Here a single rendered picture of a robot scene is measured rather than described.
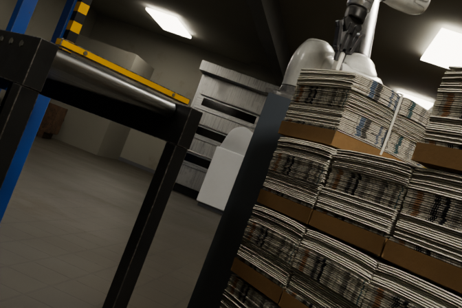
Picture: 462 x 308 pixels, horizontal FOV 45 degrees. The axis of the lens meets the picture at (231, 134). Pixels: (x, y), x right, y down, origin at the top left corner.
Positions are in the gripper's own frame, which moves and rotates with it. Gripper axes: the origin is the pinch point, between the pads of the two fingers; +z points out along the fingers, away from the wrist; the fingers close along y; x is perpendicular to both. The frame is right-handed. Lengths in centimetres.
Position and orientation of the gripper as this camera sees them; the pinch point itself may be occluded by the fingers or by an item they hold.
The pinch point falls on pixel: (337, 61)
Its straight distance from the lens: 205.9
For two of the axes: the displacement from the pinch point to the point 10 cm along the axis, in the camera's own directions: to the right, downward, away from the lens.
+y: 8.2, 3.4, 4.5
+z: -3.6, 9.3, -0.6
